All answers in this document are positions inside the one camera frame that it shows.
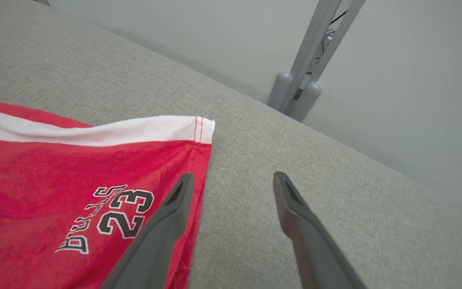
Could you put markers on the red Bulls shorts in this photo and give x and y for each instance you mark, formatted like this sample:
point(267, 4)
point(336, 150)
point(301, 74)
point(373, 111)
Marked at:
point(54, 172)

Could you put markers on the grey metal partition post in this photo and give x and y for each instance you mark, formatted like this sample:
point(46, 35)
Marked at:
point(311, 44)

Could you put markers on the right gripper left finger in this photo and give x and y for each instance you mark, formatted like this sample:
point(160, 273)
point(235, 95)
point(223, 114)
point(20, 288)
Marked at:
point(155, 249)

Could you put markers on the grey cylindrical post foot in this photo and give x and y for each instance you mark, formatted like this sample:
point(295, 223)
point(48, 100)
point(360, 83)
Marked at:
point(280, 90)
point(305, 102)

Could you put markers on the grey fabric sofa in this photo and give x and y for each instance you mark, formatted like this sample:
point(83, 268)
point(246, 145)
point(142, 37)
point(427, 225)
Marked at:
point(335, 180)

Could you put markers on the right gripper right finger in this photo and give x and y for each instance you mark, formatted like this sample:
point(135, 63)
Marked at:
point(315, 249)

